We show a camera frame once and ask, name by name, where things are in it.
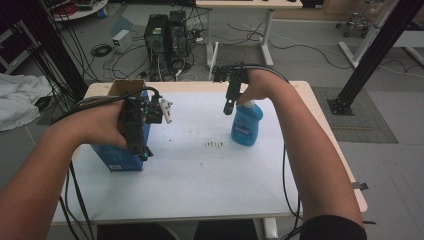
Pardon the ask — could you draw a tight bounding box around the black aluminium post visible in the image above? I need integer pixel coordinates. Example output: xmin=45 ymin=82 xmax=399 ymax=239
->
xmin=326 ymin=0 xmax=424 ymax=117

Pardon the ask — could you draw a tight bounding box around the grey table edge clip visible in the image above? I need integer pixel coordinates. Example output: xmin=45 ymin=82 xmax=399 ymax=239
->
xmin=351 ymin=181 xmax=370 ymax=192

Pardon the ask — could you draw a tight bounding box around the white crumpled cloth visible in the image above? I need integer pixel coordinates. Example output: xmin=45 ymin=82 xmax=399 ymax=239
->
xmin=0 ymin=72 xmax=53 ymax=132

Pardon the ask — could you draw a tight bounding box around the white table mat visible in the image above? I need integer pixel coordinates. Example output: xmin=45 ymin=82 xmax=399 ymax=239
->
xmin=52 ymin=90 xmax=302 ymax=225

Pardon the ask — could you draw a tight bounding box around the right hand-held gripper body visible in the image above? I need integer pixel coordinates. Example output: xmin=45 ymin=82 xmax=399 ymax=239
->
xmin=212 ymin=62 xmax=250 ymax=85

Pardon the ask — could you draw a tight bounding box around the blue spray bottle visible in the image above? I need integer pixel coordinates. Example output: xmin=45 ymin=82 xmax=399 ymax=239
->
xmin=230 ymin=100 xmax=265 ymax=148

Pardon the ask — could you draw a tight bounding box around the white metal stand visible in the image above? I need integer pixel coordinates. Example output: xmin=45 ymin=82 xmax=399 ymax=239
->
xmin=337 ymin=0 xmax=401 ymax=70

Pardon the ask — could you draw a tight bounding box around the wheeled chair base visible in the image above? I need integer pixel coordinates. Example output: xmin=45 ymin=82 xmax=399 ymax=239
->
xmin=334 ymin=11 xmax=373 ymax=40

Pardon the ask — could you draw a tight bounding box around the black computer tower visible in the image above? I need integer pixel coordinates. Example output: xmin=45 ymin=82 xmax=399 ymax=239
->
xmin=143 ymin=13 xmax=170 ymax=82
xmin=167 ymin=10 xmax=192 ymax=69

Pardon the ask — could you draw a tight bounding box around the grey floor mat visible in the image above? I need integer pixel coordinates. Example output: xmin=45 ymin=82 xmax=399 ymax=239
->
xmin=311 ymin=86 xmax=400 ymax=145

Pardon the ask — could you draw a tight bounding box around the person's right hand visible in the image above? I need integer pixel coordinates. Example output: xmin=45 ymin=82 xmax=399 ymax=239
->
xmin=236 ymin=67 xmax=294 ymax=107

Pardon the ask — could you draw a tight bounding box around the person's left hand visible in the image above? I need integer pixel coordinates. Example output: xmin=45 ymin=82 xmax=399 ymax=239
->
xmin=62 ymin=99 xmax=130 ymax=150

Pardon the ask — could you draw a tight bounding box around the long black floor cable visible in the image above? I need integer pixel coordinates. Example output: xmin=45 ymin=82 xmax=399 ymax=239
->
xmin=226 ymin=22 xmax=354 ymax=71

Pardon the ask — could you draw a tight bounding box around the row of small dark bits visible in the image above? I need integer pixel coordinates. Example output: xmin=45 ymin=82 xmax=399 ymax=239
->
xmin=203 ymin=140 xmax=225 ymax=150

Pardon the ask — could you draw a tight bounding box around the right hand-held gripper cable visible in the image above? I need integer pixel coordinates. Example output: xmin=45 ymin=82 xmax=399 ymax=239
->
xmin=246 ymin=64 xmax=304 ymax=240

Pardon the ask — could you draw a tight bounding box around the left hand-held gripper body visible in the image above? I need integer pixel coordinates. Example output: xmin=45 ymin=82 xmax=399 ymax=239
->
xmin=118 ymin=94 xmax=174 ymax=128

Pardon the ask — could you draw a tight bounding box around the blue cardboard box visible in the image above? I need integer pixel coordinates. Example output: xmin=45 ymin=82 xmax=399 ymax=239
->
xmin=90 ymin=78 xmax=152 ymax=173

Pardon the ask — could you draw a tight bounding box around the coiled black cable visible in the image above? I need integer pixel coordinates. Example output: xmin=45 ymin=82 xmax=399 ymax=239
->
xmin=90 ymin=42 xmax=114 ymax=58

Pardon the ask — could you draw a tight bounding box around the white table leg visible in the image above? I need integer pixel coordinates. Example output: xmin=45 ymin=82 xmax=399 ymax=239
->
xmin=262 ymin=217 xmax=280 ymax=240

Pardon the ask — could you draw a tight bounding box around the white background desk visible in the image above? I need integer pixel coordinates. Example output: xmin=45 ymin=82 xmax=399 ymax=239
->
xmin=195 ymin=0 xmax=304 ymax=68

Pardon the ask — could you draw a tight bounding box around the person's black sleeve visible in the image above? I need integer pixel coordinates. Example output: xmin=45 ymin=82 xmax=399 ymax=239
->
xmin=298 ymin=214 xmax=368 ymax=240

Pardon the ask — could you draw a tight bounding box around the black stand with cables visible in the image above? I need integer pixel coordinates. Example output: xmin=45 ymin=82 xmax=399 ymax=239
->
xmin=18 ymin=0 xmax=90 ymax=103

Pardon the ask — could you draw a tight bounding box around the small white box device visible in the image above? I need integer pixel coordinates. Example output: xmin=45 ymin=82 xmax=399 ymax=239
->
xmin=111 ymin=28 xmax=134 ymax=54

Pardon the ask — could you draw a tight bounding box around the round white table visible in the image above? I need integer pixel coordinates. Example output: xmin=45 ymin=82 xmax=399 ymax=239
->
xmin=42 ymin=0 xmax=110 ymax=23

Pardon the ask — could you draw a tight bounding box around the white leaning board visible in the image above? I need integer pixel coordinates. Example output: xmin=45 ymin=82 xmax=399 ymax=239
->
xmin=207 ymin=41 xmax=221 ymax=80

